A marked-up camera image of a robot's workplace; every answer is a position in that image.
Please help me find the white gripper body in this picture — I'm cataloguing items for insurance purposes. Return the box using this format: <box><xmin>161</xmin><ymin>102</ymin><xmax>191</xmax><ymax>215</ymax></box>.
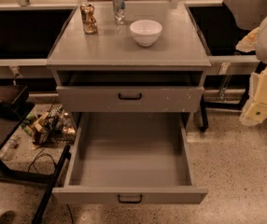
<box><xmin>239</xmin><ymin>66</ymin><xmax>267</xmax><ymax>126</ymax></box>

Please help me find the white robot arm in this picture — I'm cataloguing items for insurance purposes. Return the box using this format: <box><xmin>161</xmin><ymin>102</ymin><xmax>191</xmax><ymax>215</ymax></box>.
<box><xmin>236</xmin><ymin>16</ymin><xmax>267</xmax><ymax>126</ymax></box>

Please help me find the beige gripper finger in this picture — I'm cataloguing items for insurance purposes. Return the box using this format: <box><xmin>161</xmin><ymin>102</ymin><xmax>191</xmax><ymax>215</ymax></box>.
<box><xmin>236</xmin><ymin>27</ymin><xmax>260</xmax><ymax>52</ymax></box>

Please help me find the grey top drawer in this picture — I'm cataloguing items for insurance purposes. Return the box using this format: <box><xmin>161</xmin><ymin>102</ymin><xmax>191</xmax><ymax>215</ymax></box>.
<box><xmin>57</xmin><ymin>71</ymin><xmax>204</xmax><ymax>112</ymax></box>

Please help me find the clear plastic bottle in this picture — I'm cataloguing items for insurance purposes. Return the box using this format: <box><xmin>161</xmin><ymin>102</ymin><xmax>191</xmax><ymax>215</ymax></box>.
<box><xmin>0</xmin><ymin>136</ymin><xmax>19</xmax><ymax>161</ymax></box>

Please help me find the wire basket with trash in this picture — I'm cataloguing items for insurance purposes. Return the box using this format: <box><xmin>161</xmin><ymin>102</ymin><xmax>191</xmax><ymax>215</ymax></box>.
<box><xmin>21</xmin><ymin>104</ymin><xmax>76</xmax><ymax>147</ymax></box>

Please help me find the grey drawer cabinet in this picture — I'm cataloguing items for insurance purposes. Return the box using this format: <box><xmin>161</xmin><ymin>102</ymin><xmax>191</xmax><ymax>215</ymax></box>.
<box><xmin>48</xmin><ymin>1</ymin><xmax>210</xmax><ymax>127</ymax></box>

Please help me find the grey drawer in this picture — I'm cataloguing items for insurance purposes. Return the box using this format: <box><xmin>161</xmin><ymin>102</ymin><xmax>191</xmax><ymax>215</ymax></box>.
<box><xmin>53</xmin><ymin>113</ymin><xmax>207</xmax><ymax>204</ymax></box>
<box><xmin>57</xmin><ymin>71</ymin><xmax>204</xmax><ymax>112</ymax></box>

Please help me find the white ceramic bowl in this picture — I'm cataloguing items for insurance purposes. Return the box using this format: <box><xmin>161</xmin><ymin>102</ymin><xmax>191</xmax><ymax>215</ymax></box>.
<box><xmin>130</xmin><ymin>20</ymin><xmax>162</xmax><ymax>47</ymax></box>

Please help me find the black side table left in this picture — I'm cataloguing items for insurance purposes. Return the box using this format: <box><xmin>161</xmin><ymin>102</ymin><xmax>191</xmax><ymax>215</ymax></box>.
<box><xmin>0</xmin><ymin>79</ymin><xmax>72</xmax><ymax>224</ymax></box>

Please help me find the black floor cable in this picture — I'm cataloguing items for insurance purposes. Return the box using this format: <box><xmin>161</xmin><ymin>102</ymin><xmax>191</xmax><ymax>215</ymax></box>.
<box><xmin>27</xmin><ymin>148</ymin><xmax>76</xmax><ymax>224</ymax></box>

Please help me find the crushed gold can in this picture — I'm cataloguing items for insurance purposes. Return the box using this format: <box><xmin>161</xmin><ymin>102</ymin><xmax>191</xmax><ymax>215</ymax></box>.
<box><xmin>80</xmin><ymin>3</ymin><xmax>98</xmax><ymax>35</ymax></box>

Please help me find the silver drink can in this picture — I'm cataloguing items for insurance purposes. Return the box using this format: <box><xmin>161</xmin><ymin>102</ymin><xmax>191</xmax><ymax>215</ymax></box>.
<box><xmin>112</xmin><ymin>0</ymin><xmax>125</xmax><ymax>24</ymax></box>

